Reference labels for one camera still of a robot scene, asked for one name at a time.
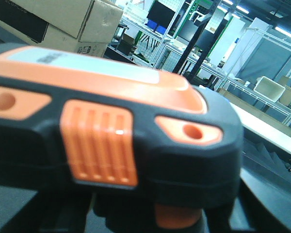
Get orange black barcode scanner gun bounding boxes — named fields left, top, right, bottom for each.
left=0, top=43, right=243, bottom=233

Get white metal shelving racks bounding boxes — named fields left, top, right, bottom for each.
left=112, top=0, right=291, bottom=126

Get large stacked cardboard boxes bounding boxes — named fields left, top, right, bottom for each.
left=0, top=0, right=123, bottom=57

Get white plastic bin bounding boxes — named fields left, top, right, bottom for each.
left=254, top=76, right=286, bottom=102

